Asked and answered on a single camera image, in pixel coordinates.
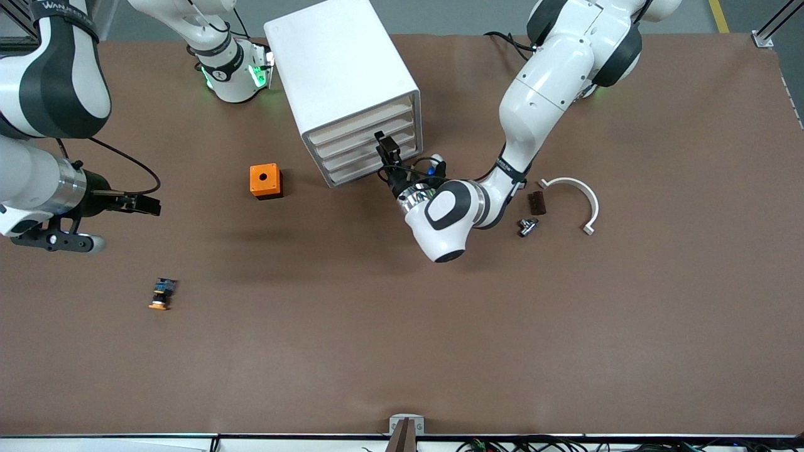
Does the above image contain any white drawer cabinet housing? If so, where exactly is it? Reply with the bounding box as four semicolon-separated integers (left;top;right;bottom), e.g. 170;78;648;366
264;0;423;189

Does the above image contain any yellow mushroom push button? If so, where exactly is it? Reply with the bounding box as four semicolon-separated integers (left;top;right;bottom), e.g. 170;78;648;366
148;277;178;311

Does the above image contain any orange box with hole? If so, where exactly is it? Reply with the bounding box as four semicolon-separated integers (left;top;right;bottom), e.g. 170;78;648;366
249;163;284;200

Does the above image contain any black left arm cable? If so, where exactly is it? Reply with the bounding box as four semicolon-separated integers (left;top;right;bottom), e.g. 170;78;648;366
377;156;443;184

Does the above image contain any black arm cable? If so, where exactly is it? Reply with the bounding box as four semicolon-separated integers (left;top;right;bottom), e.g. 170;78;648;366
377;156;443;184
55;135;162;196

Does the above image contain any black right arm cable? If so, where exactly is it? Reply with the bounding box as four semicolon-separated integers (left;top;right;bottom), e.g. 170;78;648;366
55;135;162;196

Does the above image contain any black base cable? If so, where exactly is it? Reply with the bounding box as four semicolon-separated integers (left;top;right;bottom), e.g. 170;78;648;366
484;30;535;62

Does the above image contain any aluminium frame profile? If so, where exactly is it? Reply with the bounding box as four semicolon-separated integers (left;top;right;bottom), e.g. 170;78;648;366
0;0;40;54

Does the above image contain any white curved half-ring clamp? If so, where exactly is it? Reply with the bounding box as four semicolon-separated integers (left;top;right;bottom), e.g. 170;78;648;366
538;177;600;237

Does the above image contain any grey metal bracket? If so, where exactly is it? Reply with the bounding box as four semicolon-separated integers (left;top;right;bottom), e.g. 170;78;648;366
389;414;425;435

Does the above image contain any white frame rail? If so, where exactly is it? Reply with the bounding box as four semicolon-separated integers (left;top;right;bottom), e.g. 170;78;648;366
0;433;804;452

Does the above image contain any black cable bundle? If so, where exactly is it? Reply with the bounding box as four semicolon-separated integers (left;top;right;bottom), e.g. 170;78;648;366
455;435;804;452

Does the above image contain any aluminium profile with bracket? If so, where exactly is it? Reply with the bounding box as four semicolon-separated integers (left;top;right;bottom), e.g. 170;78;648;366
752;0;804;48

